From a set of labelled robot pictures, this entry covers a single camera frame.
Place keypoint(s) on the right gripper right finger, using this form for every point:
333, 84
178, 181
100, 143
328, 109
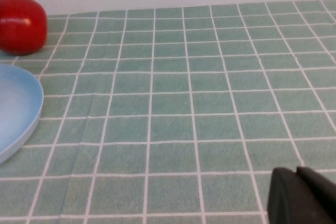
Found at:
320, 186

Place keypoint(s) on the light blue plastic plate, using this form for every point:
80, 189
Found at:
15, 108

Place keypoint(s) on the green checked tablecloth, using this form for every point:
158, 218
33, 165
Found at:
183, 103

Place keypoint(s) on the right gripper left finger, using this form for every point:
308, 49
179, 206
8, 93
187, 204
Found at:
291, 200

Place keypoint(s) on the red toy apple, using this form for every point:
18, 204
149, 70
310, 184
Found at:
21, 24

